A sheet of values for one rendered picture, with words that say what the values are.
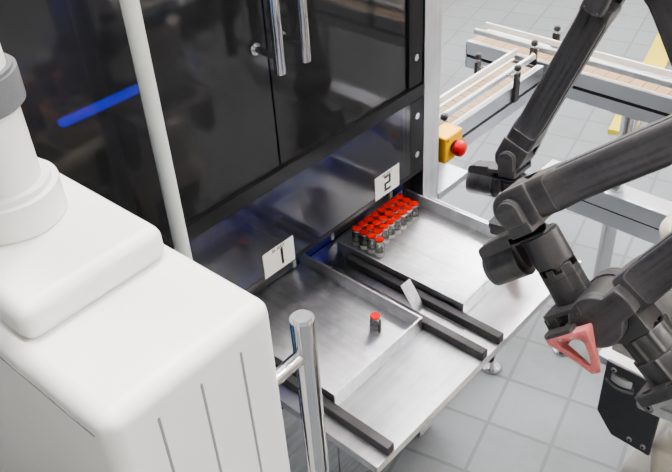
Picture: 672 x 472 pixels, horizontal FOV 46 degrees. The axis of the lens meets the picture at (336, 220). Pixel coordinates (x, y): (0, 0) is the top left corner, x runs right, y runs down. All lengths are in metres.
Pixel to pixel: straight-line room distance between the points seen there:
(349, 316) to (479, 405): 1.09
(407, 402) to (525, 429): 1.16
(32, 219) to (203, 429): 0.24
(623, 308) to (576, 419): 1.58
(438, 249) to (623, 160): 0.82
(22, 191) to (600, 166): 0.69
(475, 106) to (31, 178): 1.67
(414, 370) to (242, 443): 0.81
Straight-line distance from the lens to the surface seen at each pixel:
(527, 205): 1.12
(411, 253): 1.80
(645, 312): 1.15
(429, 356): 1.57
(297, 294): 1.71
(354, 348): 1.58
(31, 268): 0.74
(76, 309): 0.72
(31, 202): 0.76
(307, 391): 0.84
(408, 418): 1.47
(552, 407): 2.69
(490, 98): 2.32
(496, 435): 2.59
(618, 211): 2.67
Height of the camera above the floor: 2.01
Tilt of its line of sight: 36 degrees down
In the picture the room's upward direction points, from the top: 4 degrees counter-clockwise
